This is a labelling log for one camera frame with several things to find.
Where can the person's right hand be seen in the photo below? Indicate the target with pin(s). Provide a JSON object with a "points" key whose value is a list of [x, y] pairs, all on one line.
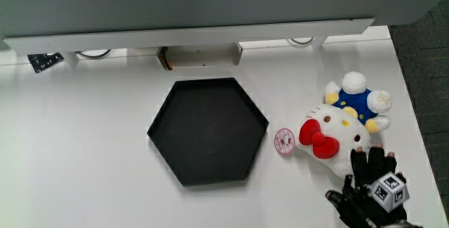
{"points": [[361, 200]]}

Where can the white hello kitty plush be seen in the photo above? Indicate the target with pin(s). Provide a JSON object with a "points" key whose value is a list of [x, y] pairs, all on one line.
{"points": [[333, 124]]}

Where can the white desk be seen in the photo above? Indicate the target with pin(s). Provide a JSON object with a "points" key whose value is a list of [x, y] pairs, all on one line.
{"points": [[87, 151]]}

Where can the pink round hang tag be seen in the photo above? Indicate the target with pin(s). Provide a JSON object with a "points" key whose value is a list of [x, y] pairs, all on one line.
{"points": [[284, 141]]}

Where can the black hexagonal tray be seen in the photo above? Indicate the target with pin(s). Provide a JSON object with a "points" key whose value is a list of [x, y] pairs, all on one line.
{"points": [[210, 133]]}

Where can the white open socket box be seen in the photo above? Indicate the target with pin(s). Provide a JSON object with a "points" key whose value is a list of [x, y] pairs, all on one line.
{"points": [[203, 57]]}

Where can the grey overhead shelf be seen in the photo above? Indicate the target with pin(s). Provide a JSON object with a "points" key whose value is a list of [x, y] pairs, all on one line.
{"points": [[210, 3]]}

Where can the black patterned marker card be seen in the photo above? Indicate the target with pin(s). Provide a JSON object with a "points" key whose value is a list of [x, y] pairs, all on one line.
{"points": [[45, 62]]}

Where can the white shelf support bracket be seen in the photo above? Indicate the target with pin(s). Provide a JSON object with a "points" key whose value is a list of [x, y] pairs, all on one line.
{"points": [[318, 43]]}

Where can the white rail under shelf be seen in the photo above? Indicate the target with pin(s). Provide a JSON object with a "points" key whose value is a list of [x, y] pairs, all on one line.
{"points": [[175, 36]]}

